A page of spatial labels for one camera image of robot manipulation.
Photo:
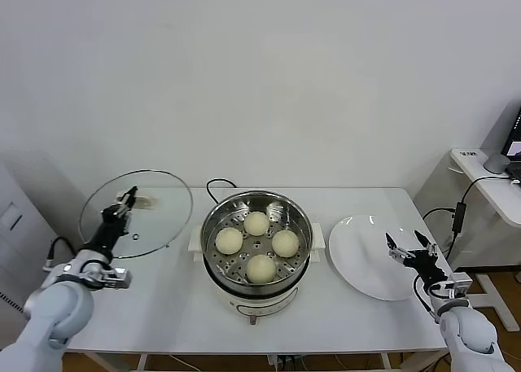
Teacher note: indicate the white power strip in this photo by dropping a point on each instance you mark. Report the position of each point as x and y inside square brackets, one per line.
[281, 360]

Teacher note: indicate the grey rounded desk gadget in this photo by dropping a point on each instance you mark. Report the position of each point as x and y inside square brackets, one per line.
[494, 163]

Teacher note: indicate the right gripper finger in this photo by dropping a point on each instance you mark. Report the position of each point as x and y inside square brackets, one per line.
[402, 257]
[431, 253]

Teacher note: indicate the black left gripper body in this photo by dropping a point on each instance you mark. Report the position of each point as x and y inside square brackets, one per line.
[108, 235]

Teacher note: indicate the stainless steel steamer basket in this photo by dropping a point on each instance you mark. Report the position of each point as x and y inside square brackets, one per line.
[228, 268]

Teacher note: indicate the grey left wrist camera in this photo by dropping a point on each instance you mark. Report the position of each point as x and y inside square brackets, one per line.
[116, 277]

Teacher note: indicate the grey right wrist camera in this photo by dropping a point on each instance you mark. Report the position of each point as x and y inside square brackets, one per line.
[460, 285]

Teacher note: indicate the white cabinet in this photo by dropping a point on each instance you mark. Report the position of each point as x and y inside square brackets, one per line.
[24, 225]

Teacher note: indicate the round glass pot lid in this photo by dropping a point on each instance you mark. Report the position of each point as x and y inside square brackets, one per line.
[163, 225]

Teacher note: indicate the small printed desk label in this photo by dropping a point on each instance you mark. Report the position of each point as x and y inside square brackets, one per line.
[467, 154]

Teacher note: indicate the white round plate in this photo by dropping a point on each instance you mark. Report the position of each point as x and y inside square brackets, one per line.
[366, 266]

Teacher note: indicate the dark laptop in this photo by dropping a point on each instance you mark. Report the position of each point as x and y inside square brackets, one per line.
[513, 144]

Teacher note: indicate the cream electric cooker base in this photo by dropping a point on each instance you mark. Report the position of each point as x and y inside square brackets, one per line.
[260, 305]

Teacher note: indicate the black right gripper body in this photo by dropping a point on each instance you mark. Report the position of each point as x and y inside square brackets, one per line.
[431, 270]

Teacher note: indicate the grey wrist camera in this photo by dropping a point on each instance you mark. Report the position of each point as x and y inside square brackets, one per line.
[116, 277]
[460, 285]

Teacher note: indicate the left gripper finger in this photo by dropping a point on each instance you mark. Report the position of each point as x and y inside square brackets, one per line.
[131, 201]
[119, 205]

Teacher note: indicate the white steamed baozi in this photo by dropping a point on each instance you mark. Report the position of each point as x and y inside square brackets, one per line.
[261, 268]
[229, 240]
[285, 243]
[256, 224]

